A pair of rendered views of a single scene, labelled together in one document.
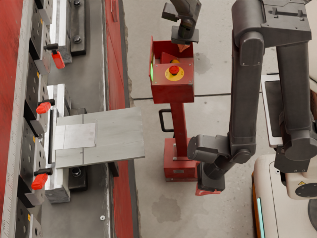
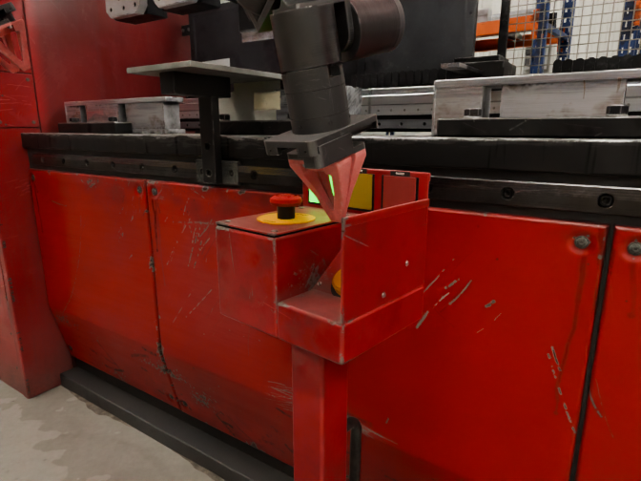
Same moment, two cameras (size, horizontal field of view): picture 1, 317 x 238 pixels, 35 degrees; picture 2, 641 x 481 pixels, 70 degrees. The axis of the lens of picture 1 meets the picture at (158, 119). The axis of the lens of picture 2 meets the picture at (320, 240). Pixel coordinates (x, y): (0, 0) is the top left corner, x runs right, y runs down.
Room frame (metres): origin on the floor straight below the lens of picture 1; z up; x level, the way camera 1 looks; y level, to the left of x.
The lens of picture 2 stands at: (1.54, -0.55, 0.89)
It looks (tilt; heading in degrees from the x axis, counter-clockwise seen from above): 14 degrees down; 121
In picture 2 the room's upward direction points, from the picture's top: straight up
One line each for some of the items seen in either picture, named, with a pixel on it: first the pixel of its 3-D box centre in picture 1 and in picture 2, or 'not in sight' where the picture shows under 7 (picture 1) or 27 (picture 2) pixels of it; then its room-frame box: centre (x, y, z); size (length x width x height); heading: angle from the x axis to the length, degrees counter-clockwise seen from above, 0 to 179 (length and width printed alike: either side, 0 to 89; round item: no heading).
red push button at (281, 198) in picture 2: (174, 71); (285, 209); (1.21, -0.09, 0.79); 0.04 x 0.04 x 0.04
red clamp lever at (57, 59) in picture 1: (54, 56); not in sight; (1.00, 0.26, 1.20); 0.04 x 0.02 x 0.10; 87
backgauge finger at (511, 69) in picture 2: not in sight; (471, 67); (1.29, 0.47, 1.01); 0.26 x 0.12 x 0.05; 87
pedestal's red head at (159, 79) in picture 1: (172, 69); (320, 247); (1.26, -0.09, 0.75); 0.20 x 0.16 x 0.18; 169
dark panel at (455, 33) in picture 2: not in sight; (306, 57); (0.64, 0.85, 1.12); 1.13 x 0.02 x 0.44; 177
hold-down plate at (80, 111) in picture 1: (78, 148); (258, 127); (0.89, 0.27, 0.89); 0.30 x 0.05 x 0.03; 177
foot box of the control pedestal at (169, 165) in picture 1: (189, 158); not in sight; (1.26, -0.12, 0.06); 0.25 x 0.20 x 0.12; 79
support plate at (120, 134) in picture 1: (99, 137); (211, 73); (0.84, 0.18, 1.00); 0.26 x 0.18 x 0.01; 87
